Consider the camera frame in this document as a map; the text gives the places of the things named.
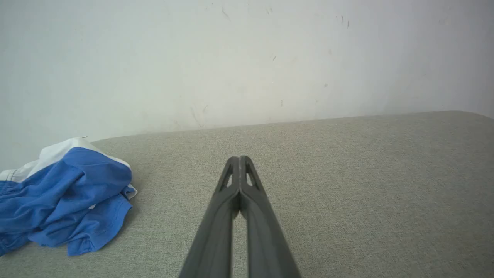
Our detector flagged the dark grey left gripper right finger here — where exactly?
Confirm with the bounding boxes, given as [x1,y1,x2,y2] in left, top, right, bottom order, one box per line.
[239,156,302,278]

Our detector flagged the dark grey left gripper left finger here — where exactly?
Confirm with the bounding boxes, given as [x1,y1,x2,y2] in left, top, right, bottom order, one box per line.
[179,156,240,278]

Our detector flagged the blue and white sports shorts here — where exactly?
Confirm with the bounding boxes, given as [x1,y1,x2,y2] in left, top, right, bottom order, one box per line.
[0,136,138,257]

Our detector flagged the grey fabric sofa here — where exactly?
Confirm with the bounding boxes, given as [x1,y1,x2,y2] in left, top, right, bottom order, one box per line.
[0,110,494,278]

